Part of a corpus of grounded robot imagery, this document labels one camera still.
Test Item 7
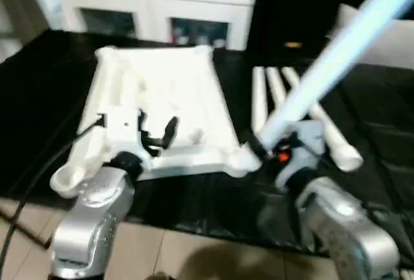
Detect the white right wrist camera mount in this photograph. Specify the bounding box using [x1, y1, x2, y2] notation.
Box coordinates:
[274, 120, 325, 189]

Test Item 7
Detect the white glass-door cabinet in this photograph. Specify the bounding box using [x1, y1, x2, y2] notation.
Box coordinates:
[52, 0, 257, 52]

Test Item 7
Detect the white plastic table top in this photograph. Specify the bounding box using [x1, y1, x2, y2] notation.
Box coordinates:
[49, 44, 263, 199]

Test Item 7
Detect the white plastic table leg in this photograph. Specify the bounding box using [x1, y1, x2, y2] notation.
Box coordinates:
[280, 66, 364, 173]
[265, 67, 289, 116]
[251, 66, 270, 133]
[259, 0, 414, 152]

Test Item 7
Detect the black work mat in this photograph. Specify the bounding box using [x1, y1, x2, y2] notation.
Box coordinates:
[0, 28, 414, 259]

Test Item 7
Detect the grey printed cushion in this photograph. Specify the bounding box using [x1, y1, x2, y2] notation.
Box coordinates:
[325, 3, 414, 68]

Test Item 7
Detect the black sofa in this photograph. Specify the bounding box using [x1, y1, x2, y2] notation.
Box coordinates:
[246, 0, 414, 68]

